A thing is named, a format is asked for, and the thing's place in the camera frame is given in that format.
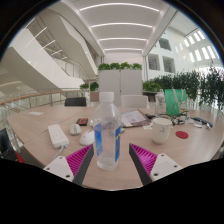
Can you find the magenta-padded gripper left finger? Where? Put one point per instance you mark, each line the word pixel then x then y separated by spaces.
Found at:
pixel 78 160

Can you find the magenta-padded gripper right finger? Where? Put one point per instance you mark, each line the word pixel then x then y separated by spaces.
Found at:
pixel 146 159

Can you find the clear plastic water bottle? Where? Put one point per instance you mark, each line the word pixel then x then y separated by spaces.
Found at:
pixel 107 133

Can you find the white power strip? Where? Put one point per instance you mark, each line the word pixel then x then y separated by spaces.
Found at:
pixel 58 135

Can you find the white mug with grey print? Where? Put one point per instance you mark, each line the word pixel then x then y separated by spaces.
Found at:
pixel 161 130

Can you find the small black and red item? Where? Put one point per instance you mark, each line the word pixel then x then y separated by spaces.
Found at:
pixel 82 121

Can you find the open printed booklet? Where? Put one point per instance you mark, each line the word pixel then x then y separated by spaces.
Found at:
pixel 133 117

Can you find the flat round red coaster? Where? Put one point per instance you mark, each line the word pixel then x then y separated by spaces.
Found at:
pixel 182 134

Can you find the clear bottle with white cap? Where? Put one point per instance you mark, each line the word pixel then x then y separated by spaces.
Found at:
pixel 160 104

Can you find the white chair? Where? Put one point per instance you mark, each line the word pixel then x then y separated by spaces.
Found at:
pixel 134 101

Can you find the green tote bag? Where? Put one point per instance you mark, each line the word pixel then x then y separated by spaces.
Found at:
pixel 175 101

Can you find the dark blue keyboard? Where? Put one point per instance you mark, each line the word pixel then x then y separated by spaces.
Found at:
pixel 202 122

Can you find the black and red chair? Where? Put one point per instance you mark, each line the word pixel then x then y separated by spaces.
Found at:
pixel 8 150

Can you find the small planter with green plants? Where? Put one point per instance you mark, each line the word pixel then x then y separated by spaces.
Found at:
pixel 89 87

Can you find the white cabinet topped with plants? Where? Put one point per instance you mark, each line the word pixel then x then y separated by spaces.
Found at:
pixel 120 83

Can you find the row of green hedge plants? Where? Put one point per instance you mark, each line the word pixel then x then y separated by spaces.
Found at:
pixel 196 85

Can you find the row of ceiling light strips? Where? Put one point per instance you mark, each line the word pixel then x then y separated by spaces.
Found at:
pixel 121 25

